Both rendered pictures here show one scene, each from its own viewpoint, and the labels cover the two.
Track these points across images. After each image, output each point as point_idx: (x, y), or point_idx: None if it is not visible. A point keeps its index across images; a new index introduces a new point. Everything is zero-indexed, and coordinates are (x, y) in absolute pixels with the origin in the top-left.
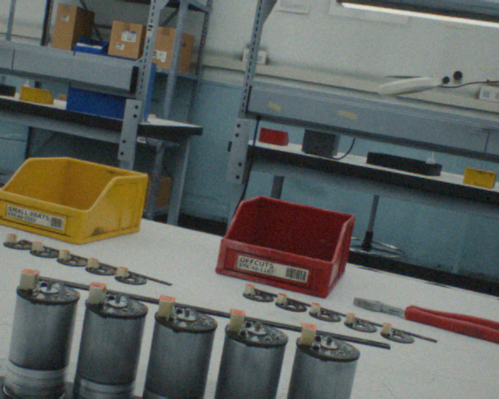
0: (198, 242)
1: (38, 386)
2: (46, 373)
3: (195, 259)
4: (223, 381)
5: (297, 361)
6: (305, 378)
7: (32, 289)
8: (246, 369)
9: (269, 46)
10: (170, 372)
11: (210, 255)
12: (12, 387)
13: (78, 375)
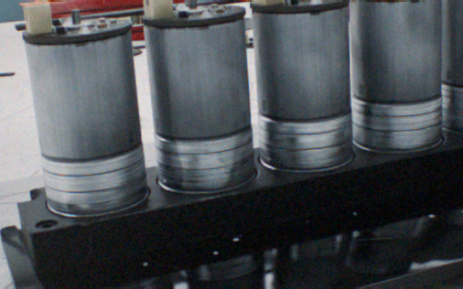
0: None
1: (125, 180)
2: (131, 155)
3: (1, 48)
4: (382, 69)
5: (460, 7)
6: None
7: (62, 26)
8: (418, 37)
9: None
10: (319, 80)
11: (11, 39)
12: (80, 201)
13: (176, 141)
